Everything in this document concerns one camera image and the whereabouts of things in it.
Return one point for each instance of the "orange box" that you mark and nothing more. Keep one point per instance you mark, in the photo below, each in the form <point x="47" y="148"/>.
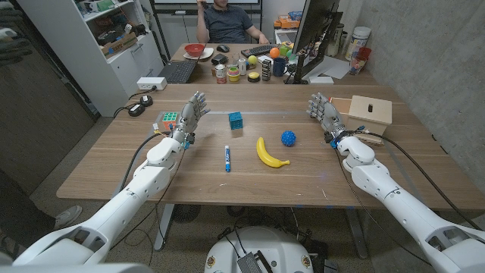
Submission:
<point x="286" y="22"/>

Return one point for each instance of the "black power adapter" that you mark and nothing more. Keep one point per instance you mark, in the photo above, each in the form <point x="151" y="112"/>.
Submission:
<point x="146" y="100"/>
<point x="136" y="110"/>

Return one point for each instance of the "seated person in dark shirt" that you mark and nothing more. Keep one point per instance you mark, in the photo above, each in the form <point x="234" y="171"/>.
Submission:
<point x="227" y="24"/>

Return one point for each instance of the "dark blue mug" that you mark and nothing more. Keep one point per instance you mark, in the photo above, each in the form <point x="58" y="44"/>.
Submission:
<point x="279" y="67"/>

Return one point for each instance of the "red cup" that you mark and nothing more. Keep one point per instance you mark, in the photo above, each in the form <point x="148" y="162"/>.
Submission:
<point x="365" y="53"/>

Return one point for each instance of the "wooden drawer with red front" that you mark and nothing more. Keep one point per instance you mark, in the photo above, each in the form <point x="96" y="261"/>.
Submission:
<point x="341" y="106"/>

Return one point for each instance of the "black yellow round tape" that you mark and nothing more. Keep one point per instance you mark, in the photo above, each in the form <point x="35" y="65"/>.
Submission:
<point x="254" y="77"/>

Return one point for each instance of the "cardboard box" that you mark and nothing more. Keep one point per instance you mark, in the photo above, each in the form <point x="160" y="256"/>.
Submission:
<point x="119" y="45"/>

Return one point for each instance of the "orange ball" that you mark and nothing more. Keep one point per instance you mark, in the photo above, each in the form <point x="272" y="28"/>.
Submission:
<point x="274" y="52"/>

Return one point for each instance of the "white shelf cabinet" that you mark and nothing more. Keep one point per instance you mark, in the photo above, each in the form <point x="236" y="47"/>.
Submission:
<point x="94" y="72"/>

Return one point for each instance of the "black keyboard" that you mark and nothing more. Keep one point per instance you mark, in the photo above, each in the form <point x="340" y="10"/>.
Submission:
<point x="258" y="50"/>

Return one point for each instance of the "clear jar of coloured pieces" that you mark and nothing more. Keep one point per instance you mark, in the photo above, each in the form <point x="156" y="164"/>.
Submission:
<point x="356" y="65"/>

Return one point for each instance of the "white labelled canister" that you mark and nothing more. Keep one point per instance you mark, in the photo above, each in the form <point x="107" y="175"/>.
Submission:
<point x="357" y="41"/>

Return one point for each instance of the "yellow tennis ball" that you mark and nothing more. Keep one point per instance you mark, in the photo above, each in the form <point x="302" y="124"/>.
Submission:
<point x="252" y="60"/>

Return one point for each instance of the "black white block tower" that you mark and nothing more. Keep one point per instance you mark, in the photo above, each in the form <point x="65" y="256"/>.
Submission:
<point x="266" y="70"/>

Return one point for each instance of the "colourful stacked rings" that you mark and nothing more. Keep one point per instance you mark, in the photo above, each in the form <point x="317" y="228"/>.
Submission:
<point x="233" y="74"/>

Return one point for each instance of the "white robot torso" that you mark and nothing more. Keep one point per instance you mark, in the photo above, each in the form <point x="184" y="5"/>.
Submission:
<point x="259" y="246"/>

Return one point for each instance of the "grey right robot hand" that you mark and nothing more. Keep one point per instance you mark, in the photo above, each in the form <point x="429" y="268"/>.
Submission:
<point x="327" y="115"/>

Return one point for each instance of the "flat white box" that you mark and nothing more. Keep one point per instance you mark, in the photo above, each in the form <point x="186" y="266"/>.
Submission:
<point x="321" y="80"/>

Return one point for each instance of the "small white can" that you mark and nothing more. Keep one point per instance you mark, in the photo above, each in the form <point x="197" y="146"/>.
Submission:
<point x="242" y="66"/>

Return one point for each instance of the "black pouch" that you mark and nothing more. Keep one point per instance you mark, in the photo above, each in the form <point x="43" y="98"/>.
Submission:
<point x="219" y="59"/>

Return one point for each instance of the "grey table leg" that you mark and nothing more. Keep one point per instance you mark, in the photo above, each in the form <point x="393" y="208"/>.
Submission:
<point x="358" y="235"/>

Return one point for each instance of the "grey metal bottle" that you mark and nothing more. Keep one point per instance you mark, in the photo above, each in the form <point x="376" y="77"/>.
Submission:
<point x="335" y="39"/>

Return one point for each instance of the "yellow banana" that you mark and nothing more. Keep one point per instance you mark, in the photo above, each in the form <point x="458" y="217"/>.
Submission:
<point x="265" y="155"/>

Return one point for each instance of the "teal studded block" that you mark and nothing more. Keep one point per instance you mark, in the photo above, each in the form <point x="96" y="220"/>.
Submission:
<point x="235" y="120"/>

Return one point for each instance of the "white plate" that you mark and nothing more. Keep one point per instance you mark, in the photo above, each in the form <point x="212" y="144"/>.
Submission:
<point x="208" y="54"/>

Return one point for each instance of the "red labelled tin can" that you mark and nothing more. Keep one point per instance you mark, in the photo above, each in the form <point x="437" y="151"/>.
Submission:
<point x="220" y="74"/>

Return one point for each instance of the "white table leg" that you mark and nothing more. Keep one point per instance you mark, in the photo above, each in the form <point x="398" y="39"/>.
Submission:
<point x="163" y="227"/>

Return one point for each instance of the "white power strip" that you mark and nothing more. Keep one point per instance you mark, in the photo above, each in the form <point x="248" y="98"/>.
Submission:
<point x="151" y="83"/>

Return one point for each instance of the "wooden box with slot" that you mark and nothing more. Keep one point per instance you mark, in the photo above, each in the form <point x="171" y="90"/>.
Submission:
<point x="369" y="112"/>

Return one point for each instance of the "black laptop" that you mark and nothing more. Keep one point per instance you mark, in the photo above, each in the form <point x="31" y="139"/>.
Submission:
<point x="178" y="71"/>

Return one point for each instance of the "black computer monitor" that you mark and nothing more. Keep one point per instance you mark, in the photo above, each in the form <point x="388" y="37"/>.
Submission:
<point x="314" y="22"/>

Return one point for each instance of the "blue marker pen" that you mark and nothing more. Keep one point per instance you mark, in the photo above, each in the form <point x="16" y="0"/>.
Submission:
<point x="227" y="159"/>

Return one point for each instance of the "blue spiky stress ball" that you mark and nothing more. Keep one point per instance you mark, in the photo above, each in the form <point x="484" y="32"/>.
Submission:
<point x="288" y="138"/>

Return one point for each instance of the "white paper sheets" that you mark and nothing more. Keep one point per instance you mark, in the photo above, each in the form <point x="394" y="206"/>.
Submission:
<point x="335" y="68"/>

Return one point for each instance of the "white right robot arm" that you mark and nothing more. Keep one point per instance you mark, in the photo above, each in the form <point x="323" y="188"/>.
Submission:
<point x="401" y="204"/>

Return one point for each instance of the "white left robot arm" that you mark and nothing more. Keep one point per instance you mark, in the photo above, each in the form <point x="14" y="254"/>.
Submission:
<point x="125" y="204"/>

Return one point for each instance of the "black computer mouse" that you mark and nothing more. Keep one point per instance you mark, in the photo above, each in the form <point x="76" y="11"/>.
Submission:
<point x="223" y="48"/>

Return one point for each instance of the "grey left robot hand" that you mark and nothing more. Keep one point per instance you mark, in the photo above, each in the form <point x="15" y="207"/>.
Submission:
<point x="189" y="121"/>

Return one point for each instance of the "colourful puzzle cube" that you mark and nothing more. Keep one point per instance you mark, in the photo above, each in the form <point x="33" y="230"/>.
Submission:
<point x="169" y="118"/>

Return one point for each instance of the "standing person in dark trousers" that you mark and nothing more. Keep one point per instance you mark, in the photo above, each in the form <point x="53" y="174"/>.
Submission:
<point x="22" y="216"/>

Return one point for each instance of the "red bowl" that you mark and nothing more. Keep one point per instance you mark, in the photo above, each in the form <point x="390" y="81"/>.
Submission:
<point x="194" y="49"/>

